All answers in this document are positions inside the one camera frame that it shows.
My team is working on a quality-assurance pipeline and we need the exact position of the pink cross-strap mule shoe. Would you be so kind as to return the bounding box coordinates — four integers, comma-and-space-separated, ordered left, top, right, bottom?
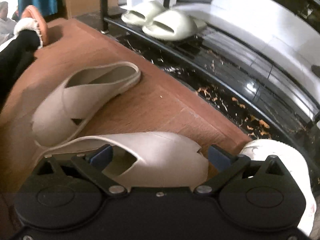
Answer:
38, 132, 208, 190
31, 61, 141, 148

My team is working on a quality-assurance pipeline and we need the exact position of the pale green slide slipper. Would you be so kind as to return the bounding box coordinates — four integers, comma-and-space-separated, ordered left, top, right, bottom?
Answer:
142, 9, 207, 41
121, 1, 166, 26

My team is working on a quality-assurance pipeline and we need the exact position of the white floral pearl flat shoe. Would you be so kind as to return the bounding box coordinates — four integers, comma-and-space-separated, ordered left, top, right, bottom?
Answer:
240, 139, 317, 236

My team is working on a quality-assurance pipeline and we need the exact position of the black metal shoe rack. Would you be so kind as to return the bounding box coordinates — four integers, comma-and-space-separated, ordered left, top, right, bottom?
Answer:
100, 0, 319, 158

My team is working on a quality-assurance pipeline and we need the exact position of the black knit trouser leg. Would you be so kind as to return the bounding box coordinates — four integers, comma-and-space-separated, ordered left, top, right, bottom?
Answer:
1, 29, 41, 108

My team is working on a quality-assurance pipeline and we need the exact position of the orange fur-lined slipper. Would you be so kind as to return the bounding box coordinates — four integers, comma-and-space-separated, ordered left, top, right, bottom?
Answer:
14, 5, 49, 48

